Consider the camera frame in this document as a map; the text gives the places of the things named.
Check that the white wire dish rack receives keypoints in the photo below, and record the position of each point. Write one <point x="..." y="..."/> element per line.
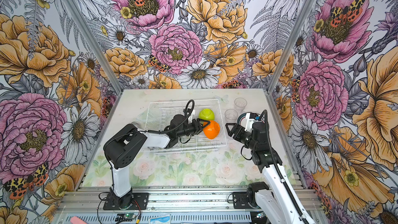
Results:
<point x="160" y="114"/>

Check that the small circuit board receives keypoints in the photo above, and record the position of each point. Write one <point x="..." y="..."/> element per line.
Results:
<point x="125" y="217"/>

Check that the pink wooden plate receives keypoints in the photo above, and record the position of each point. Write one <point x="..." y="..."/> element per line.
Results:
<point x="249" y="115"/>

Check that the lime green bowl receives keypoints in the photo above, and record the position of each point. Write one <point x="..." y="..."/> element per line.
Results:
<point x="207" y="114"/>

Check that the grey metal cylinder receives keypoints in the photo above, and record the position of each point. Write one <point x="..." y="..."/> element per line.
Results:
<point x="136" y="124"/>

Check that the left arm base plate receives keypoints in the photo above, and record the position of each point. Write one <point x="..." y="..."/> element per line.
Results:
<point x="136" y="200"/>

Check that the orange bowl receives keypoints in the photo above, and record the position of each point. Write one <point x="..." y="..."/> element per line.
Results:
<point x="212" y="130"/>

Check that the pink object front edge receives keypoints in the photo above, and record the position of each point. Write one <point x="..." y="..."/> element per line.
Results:
<point x="76" y="220"/>

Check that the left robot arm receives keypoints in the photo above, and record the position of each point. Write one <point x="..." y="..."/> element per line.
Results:
<point x="123" y="147"/>

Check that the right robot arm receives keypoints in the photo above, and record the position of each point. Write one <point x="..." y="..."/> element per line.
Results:
<point x="275" y="195"/>

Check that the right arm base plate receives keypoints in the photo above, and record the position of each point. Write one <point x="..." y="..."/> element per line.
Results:
<point x="243" y="200"/>

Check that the aluminium frame rail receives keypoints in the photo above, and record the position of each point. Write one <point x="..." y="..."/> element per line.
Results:
<point x="187" y="205"/>

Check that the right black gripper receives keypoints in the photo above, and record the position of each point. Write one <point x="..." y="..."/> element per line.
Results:
<point x="238" y="132"/>

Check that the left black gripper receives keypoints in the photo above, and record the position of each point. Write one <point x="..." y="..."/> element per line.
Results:
<point x="199" y="129"/>

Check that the clear glass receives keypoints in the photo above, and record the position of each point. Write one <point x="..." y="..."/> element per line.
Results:
<point x="240" y="104"/>
<point x="231" y="116"/>

